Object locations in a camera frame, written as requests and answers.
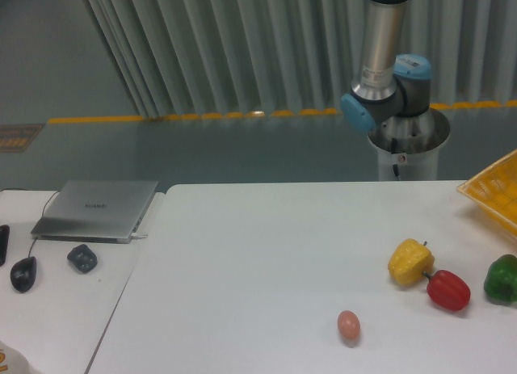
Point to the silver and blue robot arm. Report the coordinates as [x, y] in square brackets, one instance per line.
[387, 84]

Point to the yellow plastic basket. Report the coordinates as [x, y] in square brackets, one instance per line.
[494, 191]

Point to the brown egg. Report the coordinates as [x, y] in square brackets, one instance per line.
[348, 325]

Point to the silver closed laptop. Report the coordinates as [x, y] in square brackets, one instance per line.
[96, 211]

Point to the yellow bell pepper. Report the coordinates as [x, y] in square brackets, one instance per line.
[408, 262]

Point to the black power adapter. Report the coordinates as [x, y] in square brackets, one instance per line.
[83, 258]

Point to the red bell pepper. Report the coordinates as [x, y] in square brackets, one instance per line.
[447, 290]

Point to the black computer mouse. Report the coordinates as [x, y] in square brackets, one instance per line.
[23, 274]

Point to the black phone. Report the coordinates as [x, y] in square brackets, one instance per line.
[4, 240]

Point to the green bell pepper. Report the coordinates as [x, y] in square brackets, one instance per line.
[500, 281]

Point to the white printed bag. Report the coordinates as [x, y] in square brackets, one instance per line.
[12, 361]

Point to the white laptop cable plug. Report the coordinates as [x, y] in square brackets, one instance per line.
[138, 236]

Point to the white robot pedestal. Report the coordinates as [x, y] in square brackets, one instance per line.
[407, 148]

